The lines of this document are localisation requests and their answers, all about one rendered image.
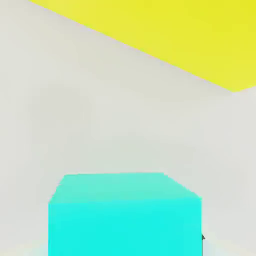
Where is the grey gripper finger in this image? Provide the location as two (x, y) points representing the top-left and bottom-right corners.
(201, 234), (216, 256)

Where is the small cyan cube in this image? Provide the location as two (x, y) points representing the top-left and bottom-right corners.
(48, 172), (203, 256)

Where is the large yellow box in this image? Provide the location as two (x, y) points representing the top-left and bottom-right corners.
(27, 0), (256, 93)

